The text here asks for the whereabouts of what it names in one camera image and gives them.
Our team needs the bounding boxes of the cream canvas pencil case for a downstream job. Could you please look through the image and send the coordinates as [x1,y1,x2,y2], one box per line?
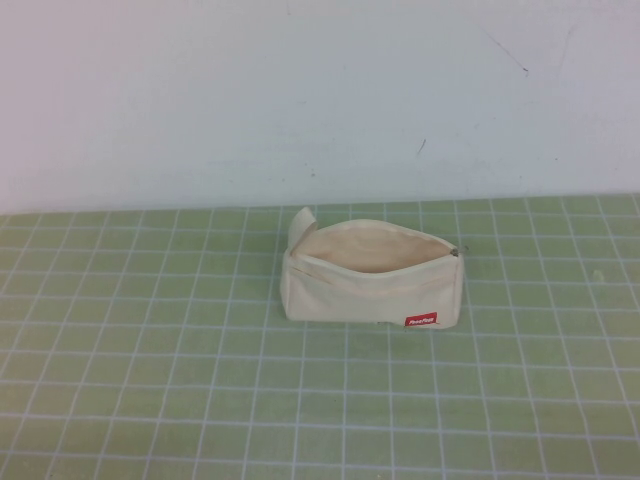
[280,205,470,332]

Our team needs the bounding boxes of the green grid cutting mat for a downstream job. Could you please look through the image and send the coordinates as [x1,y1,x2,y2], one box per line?
[0,194,640,480]

